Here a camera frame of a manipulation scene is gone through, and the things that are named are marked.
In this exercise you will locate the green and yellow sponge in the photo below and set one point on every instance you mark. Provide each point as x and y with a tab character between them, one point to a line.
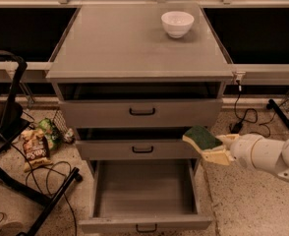
200	138

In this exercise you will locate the wire basket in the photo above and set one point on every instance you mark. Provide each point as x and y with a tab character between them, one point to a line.
67	134

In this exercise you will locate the black chair base leg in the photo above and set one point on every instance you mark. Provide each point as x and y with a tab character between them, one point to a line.
273	105

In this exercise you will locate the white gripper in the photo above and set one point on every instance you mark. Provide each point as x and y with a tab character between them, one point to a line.
244	150

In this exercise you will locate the grey top drawer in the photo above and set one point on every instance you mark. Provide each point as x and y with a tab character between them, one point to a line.
140	113

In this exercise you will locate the grey middle drawer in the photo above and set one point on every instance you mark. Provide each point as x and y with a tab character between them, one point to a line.
136	149

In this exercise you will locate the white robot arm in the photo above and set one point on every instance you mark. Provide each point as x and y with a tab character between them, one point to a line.
253	152

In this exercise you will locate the grey open bottom drawer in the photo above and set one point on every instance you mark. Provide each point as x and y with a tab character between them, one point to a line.
144	196

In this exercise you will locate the grey metal drawer cabinet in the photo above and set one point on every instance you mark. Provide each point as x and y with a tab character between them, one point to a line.
122	52

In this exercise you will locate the green snack bag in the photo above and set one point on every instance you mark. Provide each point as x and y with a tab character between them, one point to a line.
51	133

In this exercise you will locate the brown snack bag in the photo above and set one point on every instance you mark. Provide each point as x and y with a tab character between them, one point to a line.
36	149

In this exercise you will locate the black metal stand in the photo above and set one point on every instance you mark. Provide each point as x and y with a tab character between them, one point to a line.
10	128

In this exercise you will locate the white ceramic bowl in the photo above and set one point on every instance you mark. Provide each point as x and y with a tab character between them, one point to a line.
177	23

